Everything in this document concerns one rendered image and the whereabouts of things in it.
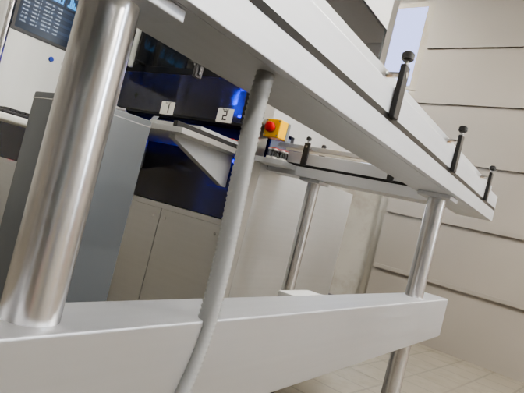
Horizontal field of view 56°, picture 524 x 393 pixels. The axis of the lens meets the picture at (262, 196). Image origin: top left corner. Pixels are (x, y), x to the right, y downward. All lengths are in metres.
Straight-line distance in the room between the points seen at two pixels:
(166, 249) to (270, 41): 1.68
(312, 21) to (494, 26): 3.68
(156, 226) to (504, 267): 2.45
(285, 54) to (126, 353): 0.35
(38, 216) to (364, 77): 0.49
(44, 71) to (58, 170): 2.08
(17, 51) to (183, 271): 1.19
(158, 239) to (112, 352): 1.71
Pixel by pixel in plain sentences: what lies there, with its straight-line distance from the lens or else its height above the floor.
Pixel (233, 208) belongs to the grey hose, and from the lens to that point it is 0.56.
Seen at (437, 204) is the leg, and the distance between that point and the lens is 1.44.
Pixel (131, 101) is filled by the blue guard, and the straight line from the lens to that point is 2.50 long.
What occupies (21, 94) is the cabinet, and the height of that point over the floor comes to 0.91.
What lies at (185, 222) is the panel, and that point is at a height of 0.55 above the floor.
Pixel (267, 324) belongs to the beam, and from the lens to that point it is 0.69.
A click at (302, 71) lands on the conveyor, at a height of 0.86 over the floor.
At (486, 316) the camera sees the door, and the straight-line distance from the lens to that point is 3.79.
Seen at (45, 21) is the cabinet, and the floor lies 1.26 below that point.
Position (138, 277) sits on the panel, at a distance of 2.26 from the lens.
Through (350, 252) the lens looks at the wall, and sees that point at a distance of 4.24.
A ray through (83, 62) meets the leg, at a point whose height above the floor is 0.77.
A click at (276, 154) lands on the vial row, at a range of 1.93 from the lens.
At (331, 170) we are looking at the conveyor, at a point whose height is 0.89.
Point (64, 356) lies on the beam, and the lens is 0.46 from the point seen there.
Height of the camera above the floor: 0.69
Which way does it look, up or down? 1 degrees up
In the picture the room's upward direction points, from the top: 14 degrees clockwise
